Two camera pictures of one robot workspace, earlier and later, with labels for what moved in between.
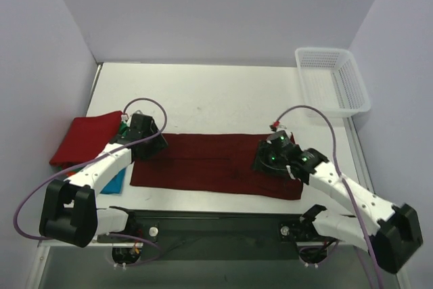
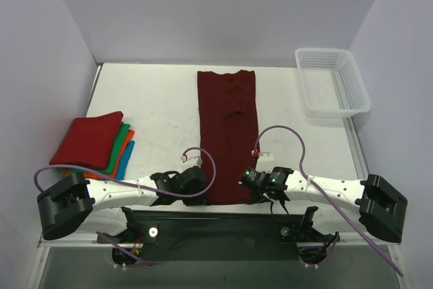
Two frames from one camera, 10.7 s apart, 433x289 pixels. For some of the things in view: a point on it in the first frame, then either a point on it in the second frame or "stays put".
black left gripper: x=157 y=143 -> x=198 y=184
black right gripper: x=262 y=162 -> x=246 y=177
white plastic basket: x=331 y=82 stays put
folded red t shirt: x=84 y=135 stays put
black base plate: x=220 y=235 stays put
